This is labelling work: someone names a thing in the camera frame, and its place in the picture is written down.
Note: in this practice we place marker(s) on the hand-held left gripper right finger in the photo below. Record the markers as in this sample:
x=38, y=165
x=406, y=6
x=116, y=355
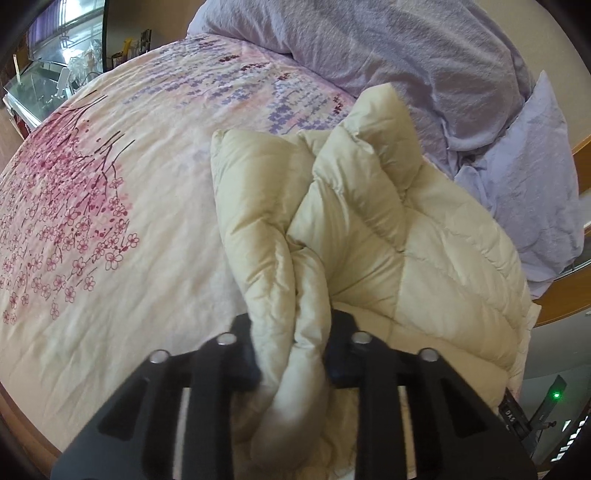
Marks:
x=339, y=364

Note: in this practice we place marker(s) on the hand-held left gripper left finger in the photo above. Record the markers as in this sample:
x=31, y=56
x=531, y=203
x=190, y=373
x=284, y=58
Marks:
x=217, y=392

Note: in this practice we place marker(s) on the cream quilted down jacket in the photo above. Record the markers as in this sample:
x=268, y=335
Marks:
x=415, y=258

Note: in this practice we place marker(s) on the floral printed bed sheet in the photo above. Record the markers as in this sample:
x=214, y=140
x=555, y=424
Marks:
x=138, y=184

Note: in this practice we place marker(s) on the lavender pillow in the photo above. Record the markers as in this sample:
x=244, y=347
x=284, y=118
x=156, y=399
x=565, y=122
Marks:
x=531, y=184

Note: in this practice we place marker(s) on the lavender blanket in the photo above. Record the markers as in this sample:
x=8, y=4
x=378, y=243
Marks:
x=392, y=46

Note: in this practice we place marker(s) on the flat screen television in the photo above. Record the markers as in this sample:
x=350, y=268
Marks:
x=69, y=23

